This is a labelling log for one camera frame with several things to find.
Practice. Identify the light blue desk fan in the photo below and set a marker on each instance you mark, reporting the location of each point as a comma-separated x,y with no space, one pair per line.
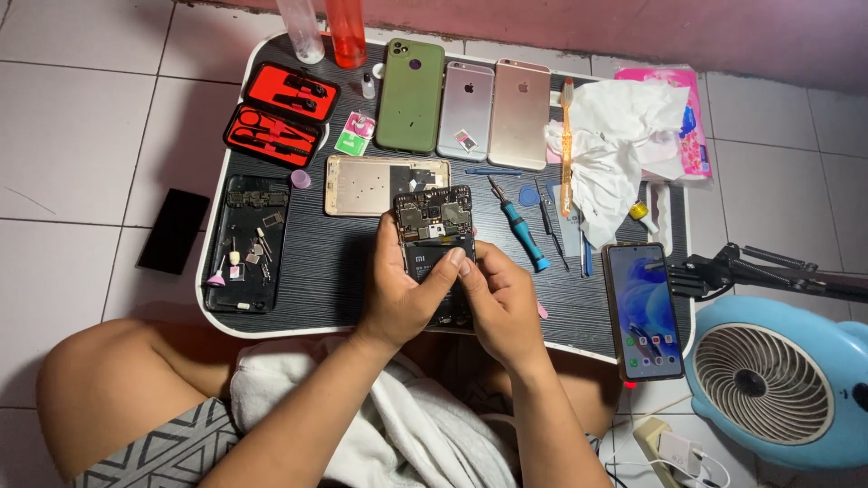
766,386

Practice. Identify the small white cap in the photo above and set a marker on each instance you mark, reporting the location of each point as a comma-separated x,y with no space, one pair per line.
378,70

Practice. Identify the person's right hand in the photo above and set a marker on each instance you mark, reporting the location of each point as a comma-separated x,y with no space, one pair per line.
508,312

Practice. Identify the blue opening pick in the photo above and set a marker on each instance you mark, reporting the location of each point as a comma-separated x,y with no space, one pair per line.
529,197

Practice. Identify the orange toothbrush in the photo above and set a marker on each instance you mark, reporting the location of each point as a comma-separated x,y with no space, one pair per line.
567,149

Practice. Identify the thin black screwdriver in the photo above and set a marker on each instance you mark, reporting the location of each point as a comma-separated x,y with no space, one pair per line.
549,223

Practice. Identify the red plastic bottle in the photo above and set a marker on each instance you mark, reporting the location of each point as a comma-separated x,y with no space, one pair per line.
346,30

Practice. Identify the blue plastic spudger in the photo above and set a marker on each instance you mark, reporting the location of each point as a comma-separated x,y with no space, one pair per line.
493,172

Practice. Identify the silver phone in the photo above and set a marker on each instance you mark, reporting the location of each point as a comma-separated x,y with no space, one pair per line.
468,101

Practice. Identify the white cylinder grinding bit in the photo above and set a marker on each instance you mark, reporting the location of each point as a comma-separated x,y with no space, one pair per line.
234,256

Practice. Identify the yellow glue bottle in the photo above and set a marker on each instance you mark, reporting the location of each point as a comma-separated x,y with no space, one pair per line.
639,211

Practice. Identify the rose gold phone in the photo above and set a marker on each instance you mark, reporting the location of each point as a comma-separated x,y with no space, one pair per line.
520,115

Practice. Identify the small clear dropper bottle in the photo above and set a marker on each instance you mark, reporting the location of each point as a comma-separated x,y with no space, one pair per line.
368,88

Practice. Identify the black phone back cover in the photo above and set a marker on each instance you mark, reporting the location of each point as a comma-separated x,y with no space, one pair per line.
247,237

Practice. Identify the gold phone frame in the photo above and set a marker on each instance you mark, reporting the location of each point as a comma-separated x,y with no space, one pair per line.
363,186

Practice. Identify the pink cone grinding bit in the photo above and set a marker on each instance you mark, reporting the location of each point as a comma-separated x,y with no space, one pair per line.
215,278

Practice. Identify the pink opening pick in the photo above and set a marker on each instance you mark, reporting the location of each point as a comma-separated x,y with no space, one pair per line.
542,311

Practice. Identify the clear plastic card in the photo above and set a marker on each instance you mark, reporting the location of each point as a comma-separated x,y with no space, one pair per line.
568,227

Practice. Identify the grey patterned shorts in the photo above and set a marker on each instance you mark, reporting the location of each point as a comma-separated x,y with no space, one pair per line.
163,447

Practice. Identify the pink tissue pack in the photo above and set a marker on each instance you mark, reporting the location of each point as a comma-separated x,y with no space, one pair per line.
695,142

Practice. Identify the beige power strip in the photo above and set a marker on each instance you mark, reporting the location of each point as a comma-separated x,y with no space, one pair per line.
649,437

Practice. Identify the crumpled white tissue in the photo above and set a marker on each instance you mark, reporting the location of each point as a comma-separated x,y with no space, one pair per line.
620,129

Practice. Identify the black phone screen panel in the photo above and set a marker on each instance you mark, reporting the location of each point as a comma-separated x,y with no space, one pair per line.
173,232

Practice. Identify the person's left hand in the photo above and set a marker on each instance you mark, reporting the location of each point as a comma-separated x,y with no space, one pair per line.
397,298

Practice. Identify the black phone with battery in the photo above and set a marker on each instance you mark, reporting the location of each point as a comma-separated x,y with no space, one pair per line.
434,210

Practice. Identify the phone with lit screen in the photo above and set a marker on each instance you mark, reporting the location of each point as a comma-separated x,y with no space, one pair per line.
643,312

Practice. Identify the person's left leg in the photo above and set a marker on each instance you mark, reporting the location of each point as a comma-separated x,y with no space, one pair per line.
115,379

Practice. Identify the white charger plug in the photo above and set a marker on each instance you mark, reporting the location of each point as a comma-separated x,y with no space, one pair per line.
679,454

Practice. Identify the black lap table white rim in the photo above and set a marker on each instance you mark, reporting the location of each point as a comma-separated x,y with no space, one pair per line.
325,264

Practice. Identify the white towel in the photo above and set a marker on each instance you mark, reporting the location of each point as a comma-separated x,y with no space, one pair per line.
407,420

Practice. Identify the clear plastic bottle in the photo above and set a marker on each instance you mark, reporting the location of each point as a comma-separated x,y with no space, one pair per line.
302,30

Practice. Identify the green and pink wipe packets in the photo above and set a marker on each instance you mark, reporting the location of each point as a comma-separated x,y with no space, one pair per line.
355,134

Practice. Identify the purple round cap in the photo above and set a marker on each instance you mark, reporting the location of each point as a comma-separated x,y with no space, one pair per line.
300,179

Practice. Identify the red open manicure tool case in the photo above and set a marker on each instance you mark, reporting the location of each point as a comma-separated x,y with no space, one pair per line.
281,115

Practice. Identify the green cased phone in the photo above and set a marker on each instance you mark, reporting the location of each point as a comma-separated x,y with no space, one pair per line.
410,98

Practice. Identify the blue tweezers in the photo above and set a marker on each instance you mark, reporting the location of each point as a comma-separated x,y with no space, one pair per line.
587,261

